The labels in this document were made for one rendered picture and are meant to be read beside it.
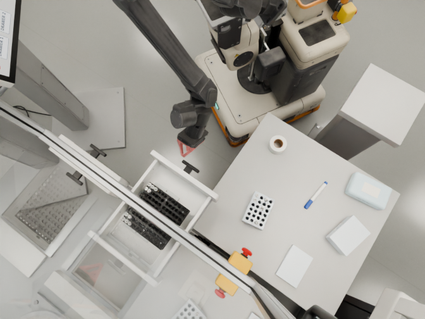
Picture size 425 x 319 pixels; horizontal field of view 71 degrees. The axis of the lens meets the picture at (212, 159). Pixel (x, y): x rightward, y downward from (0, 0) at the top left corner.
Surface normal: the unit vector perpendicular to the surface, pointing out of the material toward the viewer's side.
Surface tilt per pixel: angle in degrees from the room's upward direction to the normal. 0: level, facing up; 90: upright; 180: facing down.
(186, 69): 60
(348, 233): 0
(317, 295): 0
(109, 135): 3
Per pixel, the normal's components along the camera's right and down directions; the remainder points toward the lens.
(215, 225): -0.01, -0.25
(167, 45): 0.63, 0.44
